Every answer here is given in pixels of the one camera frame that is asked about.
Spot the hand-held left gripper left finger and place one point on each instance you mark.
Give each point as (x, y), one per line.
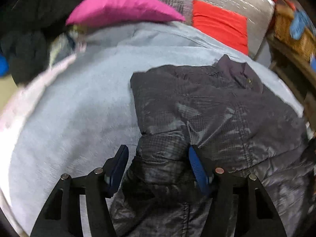
(118, 167)

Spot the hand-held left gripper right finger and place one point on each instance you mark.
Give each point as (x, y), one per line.
(197, 170)

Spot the dark puffer jacket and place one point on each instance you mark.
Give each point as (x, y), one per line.
(222, 116)

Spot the grey blanket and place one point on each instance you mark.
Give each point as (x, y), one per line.
(86, 103)

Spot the pale pink sheet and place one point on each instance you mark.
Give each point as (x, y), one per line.
(14, 106)

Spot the grey crumpled cloth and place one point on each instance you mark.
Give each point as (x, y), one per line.
(61, 47)

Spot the wooden table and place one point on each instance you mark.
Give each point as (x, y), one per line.
(291, 61)

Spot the red-orange pillow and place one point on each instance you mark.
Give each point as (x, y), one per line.
(217, 24)

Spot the blue jacket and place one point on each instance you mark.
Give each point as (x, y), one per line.
(3, 66)

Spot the magenta pillow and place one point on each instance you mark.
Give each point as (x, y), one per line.
(118, 7)

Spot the black puffer coat pile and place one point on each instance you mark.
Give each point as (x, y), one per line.
(32, 29)

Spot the wicker basket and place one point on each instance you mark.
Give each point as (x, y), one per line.
(284, 29)

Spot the blue cloth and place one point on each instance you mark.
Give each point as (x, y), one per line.
(298, 24)

